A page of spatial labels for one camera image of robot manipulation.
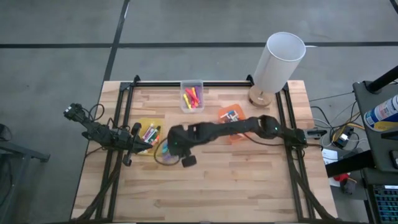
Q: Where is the black metal stand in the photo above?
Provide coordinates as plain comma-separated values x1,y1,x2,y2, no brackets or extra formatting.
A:
0,123,51,224

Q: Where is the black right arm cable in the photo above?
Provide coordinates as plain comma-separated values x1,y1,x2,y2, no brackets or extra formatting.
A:
154,136,183,166

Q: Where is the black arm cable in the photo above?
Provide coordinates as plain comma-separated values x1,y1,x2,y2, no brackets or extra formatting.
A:
154,136,183,166
88,103,105,122

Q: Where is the white paper sheet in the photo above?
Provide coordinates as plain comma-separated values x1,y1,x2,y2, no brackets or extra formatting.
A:
321,147,339,166

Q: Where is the orange plastic bin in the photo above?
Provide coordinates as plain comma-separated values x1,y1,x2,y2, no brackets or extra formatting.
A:
217,103,249,144

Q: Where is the black pole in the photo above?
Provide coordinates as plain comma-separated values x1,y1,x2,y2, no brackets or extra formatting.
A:
366,65,398,94

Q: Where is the black aluminium table frame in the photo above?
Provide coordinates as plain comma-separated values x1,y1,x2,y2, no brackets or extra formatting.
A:
70,74,340,224

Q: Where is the grey equipment cart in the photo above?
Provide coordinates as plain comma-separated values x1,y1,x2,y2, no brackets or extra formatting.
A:
353,80,398,224

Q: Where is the white blue spray can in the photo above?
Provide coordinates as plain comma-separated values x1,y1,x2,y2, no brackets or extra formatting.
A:
363,94,398,132

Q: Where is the dark green Expo marker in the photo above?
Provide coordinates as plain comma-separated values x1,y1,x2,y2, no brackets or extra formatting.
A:
150,125,162,141

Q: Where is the black cable bundle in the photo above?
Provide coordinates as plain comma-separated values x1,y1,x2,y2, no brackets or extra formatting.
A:
289,149,338,222
77,149,123,222

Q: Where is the pink Expo marker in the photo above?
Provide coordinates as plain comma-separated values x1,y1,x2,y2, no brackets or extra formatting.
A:
143,123,155,140

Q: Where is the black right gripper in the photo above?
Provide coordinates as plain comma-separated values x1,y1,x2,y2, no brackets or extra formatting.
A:
167,124,206,168

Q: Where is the yellow plastic bin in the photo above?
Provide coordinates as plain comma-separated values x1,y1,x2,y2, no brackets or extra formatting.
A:
136,117,165,157

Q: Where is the black cart beam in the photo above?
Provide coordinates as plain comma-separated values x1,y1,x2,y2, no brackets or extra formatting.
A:
325,149,374,178

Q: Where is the clear plastic bin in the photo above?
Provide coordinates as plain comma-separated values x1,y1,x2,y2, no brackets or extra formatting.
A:
180,80,205,114

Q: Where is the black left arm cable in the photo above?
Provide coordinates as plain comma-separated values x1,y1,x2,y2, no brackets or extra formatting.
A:
88,103,105,122

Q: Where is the black keyboard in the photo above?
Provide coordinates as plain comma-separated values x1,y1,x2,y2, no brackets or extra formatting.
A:
372,184,398,224

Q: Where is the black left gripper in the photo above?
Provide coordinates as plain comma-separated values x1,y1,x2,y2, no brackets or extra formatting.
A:
116,123,154,167

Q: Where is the pink Sharpie highlighter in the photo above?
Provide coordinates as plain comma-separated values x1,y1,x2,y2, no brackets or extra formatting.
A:
185,88,200,109

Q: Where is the red object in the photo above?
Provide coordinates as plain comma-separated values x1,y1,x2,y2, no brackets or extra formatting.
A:
331,173,358,196

